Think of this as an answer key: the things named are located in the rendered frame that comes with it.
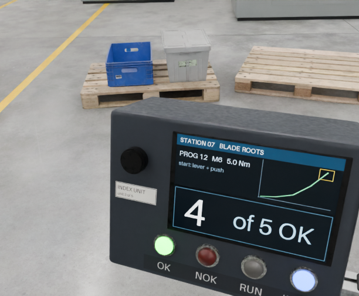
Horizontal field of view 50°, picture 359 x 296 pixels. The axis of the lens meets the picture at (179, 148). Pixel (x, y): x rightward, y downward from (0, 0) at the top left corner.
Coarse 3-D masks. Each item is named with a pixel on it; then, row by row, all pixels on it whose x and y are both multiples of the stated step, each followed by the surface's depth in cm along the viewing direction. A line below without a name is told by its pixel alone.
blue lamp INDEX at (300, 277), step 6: (294, 270) 39; (300, 270) 39; (306, 270) 38; (312, 270) 38; (294, 276) 39; (300, 276) 38; (306, 276) 38; (312, 276) 38; (294, 282) 39; (300, 282) 38; (306, 282) 38; (312, 282) 38; (300, 288) 39; (306, 288) 38; (312, 288) 39
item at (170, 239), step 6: (162, 234) 43; (156, 240) 44; (162, 240) 43; (168, 240) 43; (174, 240) 43; (156, 246) 43; (162, 246) 43; (168, 246) 43; (174, 246) 43; (162, 252) 43; (168, 252) 43
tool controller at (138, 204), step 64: (128, 128) 41; (192, 128) 39; (256, 128) 37; (320, 128) 39; (128, 192) 43; (256, 192) 38; (320, 192) 36; (128, 256) 46; (192, 256) 43; (320, 256) 38
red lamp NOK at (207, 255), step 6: (204, 246) 42; (210, 246) 41; (198, 252) 42; (204, 252) 41; (210, 252) 41; (216, 252) 41; (198, 258) 42; (204, 258) 41; (210, 258) 41; (216, 258) 41; (204, 264) 42; (210, 264) 41
